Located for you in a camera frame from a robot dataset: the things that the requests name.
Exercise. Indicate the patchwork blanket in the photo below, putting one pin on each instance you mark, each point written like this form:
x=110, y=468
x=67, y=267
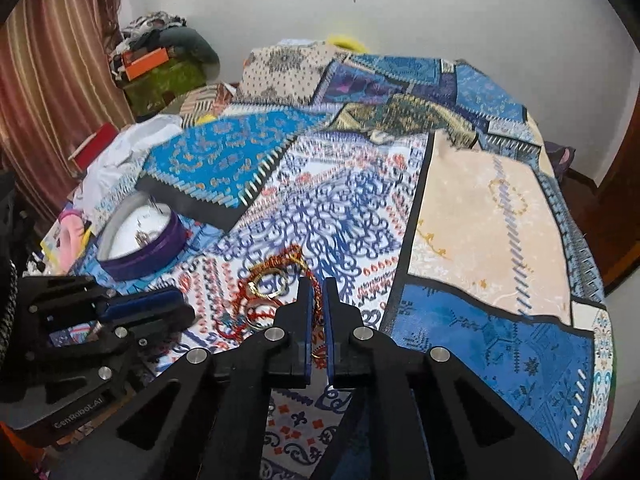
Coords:
x=450, y=220

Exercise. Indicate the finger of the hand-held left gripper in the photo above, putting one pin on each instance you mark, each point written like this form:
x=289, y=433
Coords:
x=145, y=302
x=167, y=319

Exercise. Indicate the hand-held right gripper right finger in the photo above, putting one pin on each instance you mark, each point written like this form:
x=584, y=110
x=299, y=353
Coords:
x=330, y=330

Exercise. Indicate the wooden door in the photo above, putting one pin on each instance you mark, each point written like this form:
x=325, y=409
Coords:
x=622, y=195

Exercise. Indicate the red book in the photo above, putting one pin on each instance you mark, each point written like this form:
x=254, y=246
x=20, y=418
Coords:
x=95, y=147

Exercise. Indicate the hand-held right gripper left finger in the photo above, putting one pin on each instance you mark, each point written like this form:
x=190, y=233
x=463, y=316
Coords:
x=306, y=330

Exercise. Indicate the purple round jewelry box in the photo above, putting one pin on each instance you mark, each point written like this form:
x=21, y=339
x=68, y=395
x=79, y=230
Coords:
x=150, y=252

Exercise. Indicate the orange box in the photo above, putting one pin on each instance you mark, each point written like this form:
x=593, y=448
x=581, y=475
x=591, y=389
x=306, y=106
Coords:
x=145, y=62

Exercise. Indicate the white cloth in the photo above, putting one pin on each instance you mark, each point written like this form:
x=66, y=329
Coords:
x=125, y=150

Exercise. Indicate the red and gold bangles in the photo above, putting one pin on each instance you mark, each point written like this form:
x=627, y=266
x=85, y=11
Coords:
x=316, y=300

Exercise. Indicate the silver earrings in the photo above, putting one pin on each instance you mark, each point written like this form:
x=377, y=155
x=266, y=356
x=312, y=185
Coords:
x=142, y=236

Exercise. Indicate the beige patterned pillow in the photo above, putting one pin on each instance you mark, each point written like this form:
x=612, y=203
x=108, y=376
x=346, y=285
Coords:
x=285, y=75

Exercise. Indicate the green patterned cloth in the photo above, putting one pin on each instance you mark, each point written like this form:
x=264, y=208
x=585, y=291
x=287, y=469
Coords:
x=165, y=82

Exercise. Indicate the yellow object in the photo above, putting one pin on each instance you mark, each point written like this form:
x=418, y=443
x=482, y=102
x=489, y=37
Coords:
x=345, y=41

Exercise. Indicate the pile of clothes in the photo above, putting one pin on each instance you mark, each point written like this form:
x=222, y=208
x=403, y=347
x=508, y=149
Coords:
x=160, y=35

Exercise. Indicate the striped brown curtain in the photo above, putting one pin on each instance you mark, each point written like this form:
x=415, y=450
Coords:
x=50, y=85

